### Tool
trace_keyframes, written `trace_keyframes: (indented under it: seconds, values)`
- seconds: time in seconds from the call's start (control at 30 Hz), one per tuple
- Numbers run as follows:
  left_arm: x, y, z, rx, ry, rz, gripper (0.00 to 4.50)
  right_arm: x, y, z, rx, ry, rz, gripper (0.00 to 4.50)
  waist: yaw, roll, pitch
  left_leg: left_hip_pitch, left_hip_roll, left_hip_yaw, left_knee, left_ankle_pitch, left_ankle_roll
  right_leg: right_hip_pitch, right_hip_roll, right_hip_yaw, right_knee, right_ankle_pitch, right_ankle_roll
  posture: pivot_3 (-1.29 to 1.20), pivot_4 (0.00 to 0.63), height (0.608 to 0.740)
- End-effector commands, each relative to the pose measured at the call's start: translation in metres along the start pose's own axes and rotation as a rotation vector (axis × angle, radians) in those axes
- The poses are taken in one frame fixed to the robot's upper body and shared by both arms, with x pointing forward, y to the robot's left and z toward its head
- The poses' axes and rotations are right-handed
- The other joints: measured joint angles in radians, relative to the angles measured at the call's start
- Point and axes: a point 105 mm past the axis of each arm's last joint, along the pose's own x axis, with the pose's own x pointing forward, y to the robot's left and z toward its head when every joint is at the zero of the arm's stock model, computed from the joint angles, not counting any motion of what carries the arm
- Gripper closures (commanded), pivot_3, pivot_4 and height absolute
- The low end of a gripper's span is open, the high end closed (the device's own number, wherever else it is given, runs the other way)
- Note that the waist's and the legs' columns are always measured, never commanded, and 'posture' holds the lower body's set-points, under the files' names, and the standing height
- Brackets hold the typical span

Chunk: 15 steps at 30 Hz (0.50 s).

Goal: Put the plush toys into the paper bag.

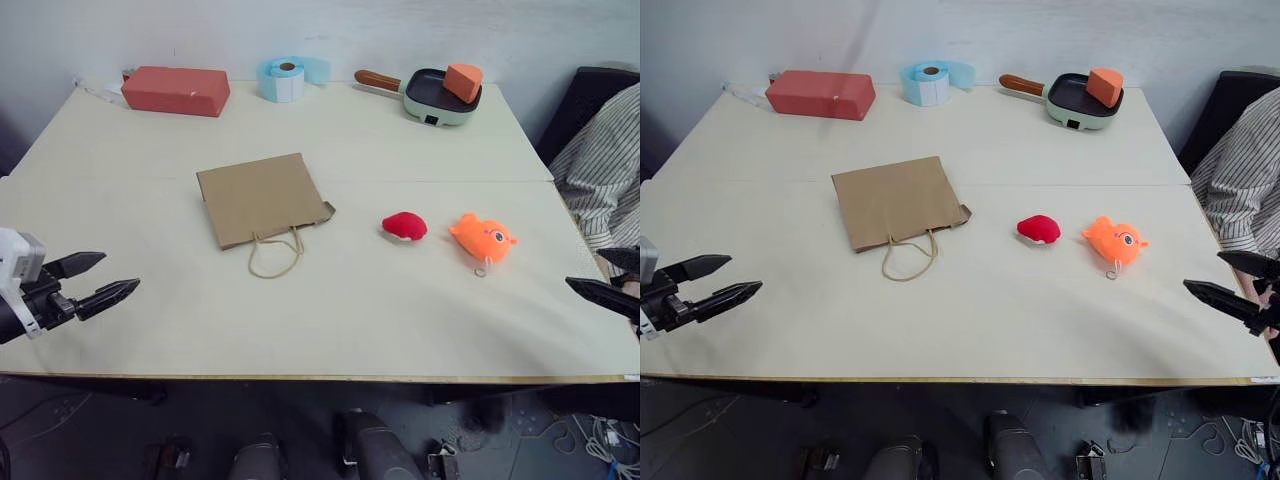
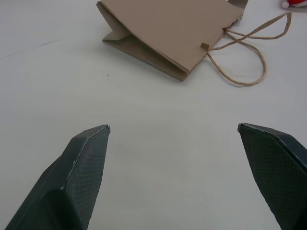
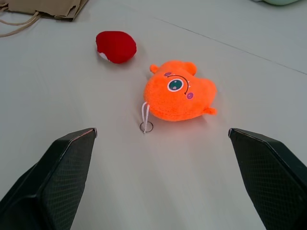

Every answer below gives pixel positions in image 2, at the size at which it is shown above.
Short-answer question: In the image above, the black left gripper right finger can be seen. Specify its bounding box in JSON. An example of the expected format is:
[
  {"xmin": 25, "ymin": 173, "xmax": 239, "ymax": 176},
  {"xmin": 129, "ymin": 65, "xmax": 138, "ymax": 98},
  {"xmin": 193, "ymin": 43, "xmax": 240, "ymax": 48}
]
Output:
[{"xmin": 237, "ymin": 123, "xmax": 307, "ymax": 230}]

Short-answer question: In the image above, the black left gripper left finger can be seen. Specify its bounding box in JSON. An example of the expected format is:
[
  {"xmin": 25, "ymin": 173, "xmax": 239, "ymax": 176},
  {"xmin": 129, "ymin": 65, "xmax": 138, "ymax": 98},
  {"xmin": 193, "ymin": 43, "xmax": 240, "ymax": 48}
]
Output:
[{"xmin": 4, "ymin": 124, "xmax": 111, "ymax": 230}]

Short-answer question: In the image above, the brown paper bag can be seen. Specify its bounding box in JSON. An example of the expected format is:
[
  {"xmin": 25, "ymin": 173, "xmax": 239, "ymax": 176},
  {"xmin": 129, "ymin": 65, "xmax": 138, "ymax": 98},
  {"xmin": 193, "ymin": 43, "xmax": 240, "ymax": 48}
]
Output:
[{"xmin": 96, "ymin": 0, "xmax": 293, "ymax": 87}]

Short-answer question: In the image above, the red and white object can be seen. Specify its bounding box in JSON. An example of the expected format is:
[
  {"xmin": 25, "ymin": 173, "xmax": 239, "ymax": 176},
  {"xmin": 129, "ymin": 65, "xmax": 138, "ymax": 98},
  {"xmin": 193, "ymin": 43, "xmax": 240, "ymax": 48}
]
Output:
[{"xmin": 281, "ymin": 0, "xmax": 307, "ymax": 8}]

